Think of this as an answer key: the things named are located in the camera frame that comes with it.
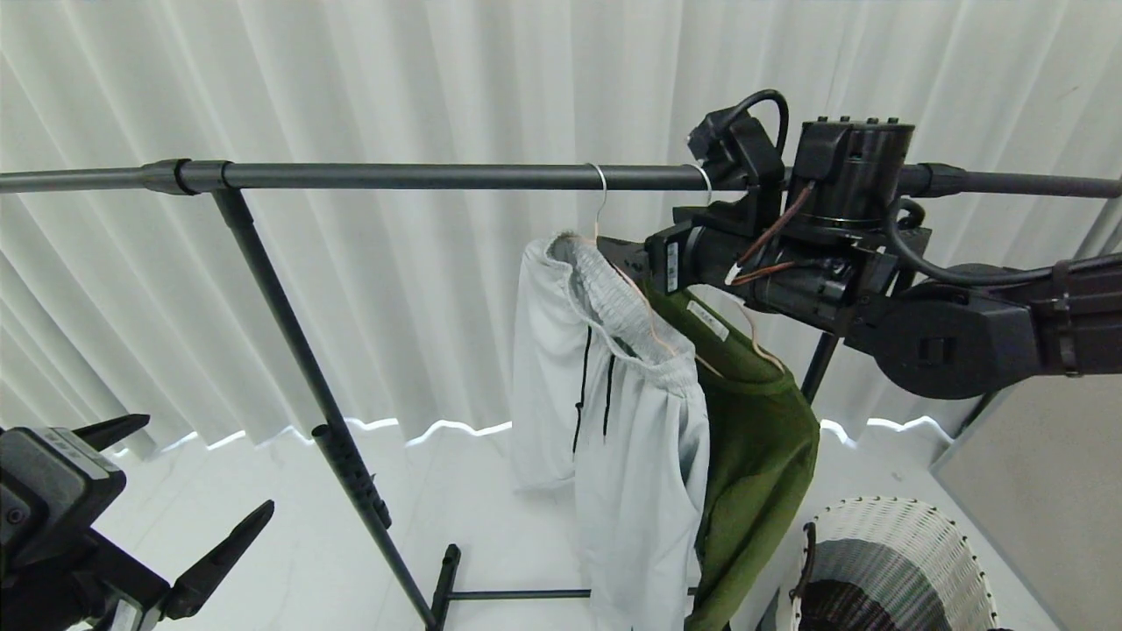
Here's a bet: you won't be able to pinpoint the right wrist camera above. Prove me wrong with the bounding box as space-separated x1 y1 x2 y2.
675 110 787 239

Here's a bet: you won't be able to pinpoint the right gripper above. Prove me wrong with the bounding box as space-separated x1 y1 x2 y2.
647 222 877 330

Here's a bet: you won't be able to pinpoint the black cable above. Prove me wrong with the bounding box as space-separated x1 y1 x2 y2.
884 197 1063 287
714 89 790 160

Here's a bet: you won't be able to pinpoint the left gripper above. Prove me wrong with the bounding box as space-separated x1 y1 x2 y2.
0 414 275 631

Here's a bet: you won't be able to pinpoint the white laundry basket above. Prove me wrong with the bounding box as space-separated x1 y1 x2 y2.
771 497 1000 631

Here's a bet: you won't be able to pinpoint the black clothes rack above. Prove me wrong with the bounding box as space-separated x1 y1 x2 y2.
0 160 1122 631

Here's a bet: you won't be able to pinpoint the green printed shirt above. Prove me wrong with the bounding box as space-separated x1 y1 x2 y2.
644 280 820 631

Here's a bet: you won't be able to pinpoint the pale grey shorts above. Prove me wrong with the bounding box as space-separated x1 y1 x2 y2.
510 232 711 631

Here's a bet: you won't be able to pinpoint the pink clothes hanger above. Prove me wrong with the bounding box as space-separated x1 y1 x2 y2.
586 163 702 362
686 162 787 379

